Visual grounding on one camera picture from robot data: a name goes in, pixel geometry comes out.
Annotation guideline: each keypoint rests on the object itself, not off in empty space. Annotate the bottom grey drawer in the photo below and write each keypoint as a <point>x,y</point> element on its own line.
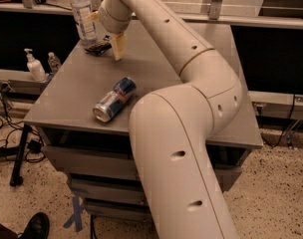
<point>118,212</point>

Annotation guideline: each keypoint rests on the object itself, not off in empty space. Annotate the top grey drawer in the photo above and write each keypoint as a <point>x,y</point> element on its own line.
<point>114,168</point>

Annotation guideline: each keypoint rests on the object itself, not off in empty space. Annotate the white pump dispenser bottle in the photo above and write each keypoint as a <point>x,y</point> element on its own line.
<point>35,67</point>

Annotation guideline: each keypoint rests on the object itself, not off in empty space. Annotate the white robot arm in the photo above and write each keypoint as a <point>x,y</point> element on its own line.
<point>169,127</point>

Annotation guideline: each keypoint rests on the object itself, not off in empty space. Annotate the black shoe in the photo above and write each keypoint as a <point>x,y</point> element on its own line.
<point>37,228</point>

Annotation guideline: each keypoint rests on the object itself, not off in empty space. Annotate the black stand leg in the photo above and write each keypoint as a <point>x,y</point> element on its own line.
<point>16,178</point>

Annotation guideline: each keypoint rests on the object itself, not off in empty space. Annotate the middle grey drawer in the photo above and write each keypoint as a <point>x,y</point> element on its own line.
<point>99,190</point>

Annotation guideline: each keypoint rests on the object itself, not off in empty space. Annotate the grey drawer cabinet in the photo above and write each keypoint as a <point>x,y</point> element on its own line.
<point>63,114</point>

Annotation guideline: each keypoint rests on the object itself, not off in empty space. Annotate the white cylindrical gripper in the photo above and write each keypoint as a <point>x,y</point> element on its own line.
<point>106,17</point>

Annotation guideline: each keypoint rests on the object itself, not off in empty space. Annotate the clear plastic water bottle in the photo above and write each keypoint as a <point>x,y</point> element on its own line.
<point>82,10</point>

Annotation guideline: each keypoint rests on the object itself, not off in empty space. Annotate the blue silver energy drink can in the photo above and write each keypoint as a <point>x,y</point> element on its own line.
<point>108,107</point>

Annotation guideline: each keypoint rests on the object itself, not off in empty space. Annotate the small clear bottle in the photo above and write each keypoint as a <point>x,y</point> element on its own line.
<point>54,62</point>

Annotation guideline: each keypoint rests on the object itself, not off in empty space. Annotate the grey drawer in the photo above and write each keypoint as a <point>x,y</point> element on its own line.
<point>99,190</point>
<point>114,168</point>
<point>118,212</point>

